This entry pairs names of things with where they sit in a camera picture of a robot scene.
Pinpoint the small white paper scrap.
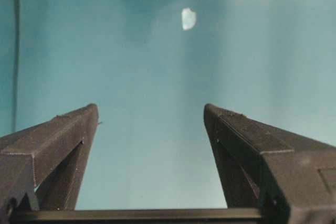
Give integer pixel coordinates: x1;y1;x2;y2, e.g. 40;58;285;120
181;7;197;31

